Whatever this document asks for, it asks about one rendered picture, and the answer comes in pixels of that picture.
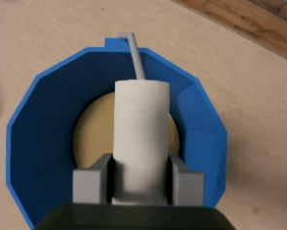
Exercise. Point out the blue bucket with white handle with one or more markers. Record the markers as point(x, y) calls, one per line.
point(154, 109)

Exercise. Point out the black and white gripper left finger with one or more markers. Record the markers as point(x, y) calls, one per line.
point(94, 184)

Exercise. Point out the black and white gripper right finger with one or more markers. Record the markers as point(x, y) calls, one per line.
point(184, 187)

